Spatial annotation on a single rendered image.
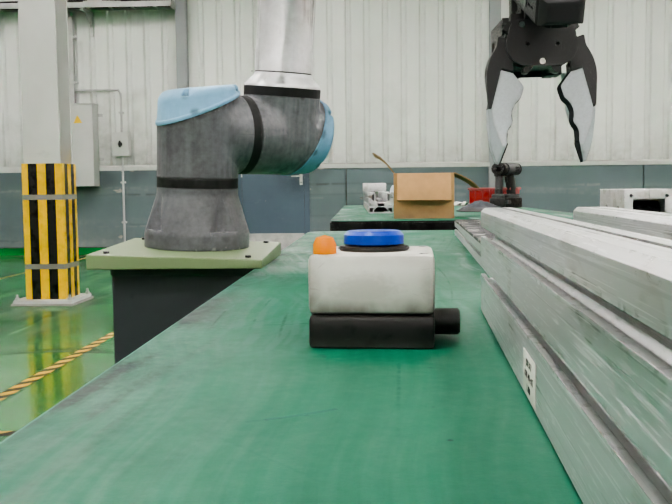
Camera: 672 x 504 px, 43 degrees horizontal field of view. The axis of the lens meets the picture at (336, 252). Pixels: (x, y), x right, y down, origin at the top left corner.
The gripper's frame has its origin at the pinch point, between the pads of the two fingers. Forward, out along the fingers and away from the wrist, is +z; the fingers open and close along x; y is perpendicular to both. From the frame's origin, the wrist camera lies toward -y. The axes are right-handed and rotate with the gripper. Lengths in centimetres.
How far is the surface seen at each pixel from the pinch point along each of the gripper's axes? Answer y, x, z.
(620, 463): -65, 15, 13
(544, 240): -52, 13, 7
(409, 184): 193, -6, -5
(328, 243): -32.2, 22.0, 7.7
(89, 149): 1068, 336, -97
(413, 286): -33.0, 16.8, 10.5
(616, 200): 76, -34, 4
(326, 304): -32.4, 22.2, 11.5
